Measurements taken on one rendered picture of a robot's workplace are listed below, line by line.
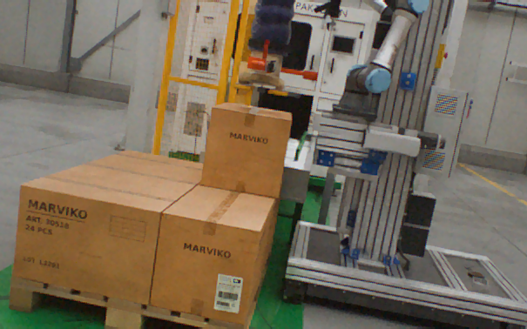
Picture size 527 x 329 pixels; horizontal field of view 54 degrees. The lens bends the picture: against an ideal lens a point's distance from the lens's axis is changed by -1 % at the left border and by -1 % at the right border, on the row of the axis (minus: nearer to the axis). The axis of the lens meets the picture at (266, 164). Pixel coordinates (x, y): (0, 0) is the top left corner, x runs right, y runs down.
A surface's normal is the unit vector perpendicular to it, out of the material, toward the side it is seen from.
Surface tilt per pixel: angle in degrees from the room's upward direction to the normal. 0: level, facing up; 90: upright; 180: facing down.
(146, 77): 90
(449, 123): 90
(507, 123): 90
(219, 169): 90
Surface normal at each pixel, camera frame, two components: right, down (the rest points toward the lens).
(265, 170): -0.04, 0.15
